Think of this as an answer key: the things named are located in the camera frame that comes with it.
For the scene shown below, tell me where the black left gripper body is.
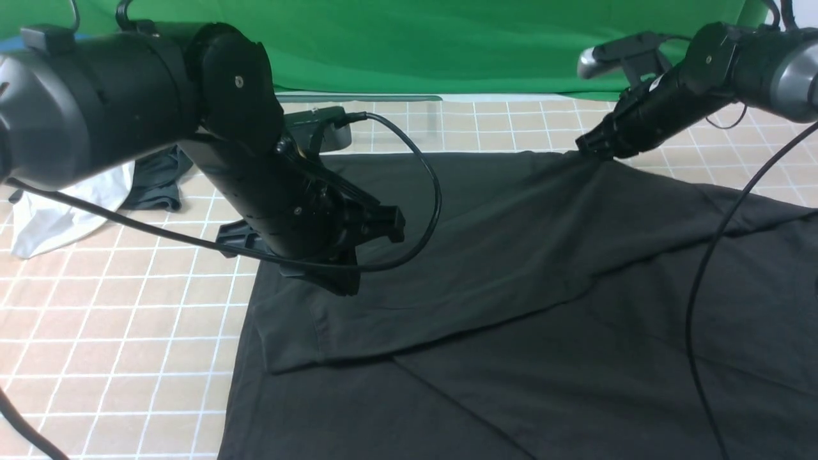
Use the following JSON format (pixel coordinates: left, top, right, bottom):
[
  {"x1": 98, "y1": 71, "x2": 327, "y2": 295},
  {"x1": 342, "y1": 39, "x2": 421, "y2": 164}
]
[{"x1": 180, "y1": 112, "x2": 405, "y2": 264}]

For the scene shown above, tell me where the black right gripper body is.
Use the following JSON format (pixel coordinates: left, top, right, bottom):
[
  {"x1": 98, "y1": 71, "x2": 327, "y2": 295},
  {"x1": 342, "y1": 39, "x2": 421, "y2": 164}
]
[{"x1": 576, "y1": 64, "x2": 736, "y2": 160}]

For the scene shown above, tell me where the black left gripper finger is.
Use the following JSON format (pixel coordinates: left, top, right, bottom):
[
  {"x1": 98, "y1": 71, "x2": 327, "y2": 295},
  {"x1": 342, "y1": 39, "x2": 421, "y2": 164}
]
[
  {"x1": 279, "y1": 249, "x2": 360, "y2": 296},
  {"x1": 216, "y1": 220, "x2": 263, "y2": 252}
]

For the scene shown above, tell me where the dark gray long-sleeve shirt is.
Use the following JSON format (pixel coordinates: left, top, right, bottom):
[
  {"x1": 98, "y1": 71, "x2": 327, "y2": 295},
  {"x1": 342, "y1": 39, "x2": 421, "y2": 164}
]
[{"x1": 217, "y1": 152, "x2": 817, "y2": 459}]

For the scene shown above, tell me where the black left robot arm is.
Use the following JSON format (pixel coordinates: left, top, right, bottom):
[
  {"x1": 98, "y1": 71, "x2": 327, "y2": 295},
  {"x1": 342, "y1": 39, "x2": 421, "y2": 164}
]
[{"x1": 2, "y1": 22, "x2": 405, "y2": 295}]

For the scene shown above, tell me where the white shirt in pile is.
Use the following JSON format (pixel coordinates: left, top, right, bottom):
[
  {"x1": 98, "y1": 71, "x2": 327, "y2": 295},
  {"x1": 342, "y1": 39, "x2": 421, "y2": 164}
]
[{"x1": 10, "y1": 161, "x2": 135, "y2": 259}]

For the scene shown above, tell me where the dark gray garment in pile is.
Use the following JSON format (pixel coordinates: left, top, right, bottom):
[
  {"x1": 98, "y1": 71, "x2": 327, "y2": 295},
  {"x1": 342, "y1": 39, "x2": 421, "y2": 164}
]
[{"x1": 121, "y1": 146, "x2": 193, "y2": 213}]

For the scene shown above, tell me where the beige grid-pattern tablecloth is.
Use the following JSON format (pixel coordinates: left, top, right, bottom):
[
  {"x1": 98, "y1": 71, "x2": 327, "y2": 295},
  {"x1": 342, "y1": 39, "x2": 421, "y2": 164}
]
[{"x1": 2, "y1": 98, "x2": 801, "y2": 459}]

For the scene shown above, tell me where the green backdrop cloth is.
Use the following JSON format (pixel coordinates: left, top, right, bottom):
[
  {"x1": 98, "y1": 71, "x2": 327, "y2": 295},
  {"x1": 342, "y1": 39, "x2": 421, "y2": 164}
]
[{"x1": 0, "y1": 0, "x2": 771, "y2": 102}]

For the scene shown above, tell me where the blue garment in pile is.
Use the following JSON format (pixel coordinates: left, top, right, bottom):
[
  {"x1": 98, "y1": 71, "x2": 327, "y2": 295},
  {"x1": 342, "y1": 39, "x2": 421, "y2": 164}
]
[{"x1": 1, "y1": 28, "x2": 90, "y2": 55}]

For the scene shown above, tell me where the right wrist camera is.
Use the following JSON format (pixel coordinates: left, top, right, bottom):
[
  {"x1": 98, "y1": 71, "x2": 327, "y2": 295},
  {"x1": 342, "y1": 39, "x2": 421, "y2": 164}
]
[{"x1": 576, "y1": 31, "x2": 672, "y2": 87}]

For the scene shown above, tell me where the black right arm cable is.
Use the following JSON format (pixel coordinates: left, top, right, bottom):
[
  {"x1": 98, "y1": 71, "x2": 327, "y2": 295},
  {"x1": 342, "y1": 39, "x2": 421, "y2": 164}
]
[{"x1": 685, "y1": 0, "x2": 818, "y2": 460}]

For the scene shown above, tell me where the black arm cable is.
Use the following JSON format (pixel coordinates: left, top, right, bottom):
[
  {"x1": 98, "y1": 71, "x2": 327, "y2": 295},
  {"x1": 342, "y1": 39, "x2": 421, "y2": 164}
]
[
  {"x1": 685, "y1": 0, "x2": 818, "y2": 460},
  {"x1": 0, "y1": 112, "x2": 443, "y2": 460}
]

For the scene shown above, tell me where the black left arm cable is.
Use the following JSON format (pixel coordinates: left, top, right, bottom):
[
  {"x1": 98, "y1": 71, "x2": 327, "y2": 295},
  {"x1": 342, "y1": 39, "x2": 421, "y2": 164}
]
[{"x1": 0, "y1": 112, "x2": 443, "y2": 460}]

